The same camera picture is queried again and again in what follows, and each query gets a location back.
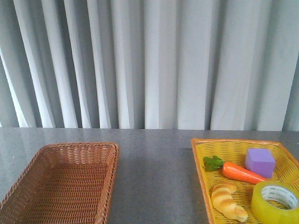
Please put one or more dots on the yellow clear tape roll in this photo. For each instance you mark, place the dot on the yellow clear tape roll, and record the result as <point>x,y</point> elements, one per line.
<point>274,202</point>

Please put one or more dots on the orange toy carrot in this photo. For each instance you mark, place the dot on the orange toy carrot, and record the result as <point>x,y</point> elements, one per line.
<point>232,170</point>

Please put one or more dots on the white pleated curtain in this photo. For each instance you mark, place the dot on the white pleated curtain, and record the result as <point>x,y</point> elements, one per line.
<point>153,64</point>

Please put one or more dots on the brown wicker basket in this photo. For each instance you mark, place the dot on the brown wicker basket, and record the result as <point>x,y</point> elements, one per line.
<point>64,183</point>

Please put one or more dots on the toy bread croissant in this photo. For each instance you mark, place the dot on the toy bread croissant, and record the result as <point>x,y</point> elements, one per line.
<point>223,201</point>

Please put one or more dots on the purple foam cube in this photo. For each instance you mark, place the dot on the purple foam cube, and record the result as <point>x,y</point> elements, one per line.
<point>260,161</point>

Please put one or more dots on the yellow wicker basket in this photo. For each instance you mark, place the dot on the yellow wicker basket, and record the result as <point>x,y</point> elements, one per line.
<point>232,150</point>

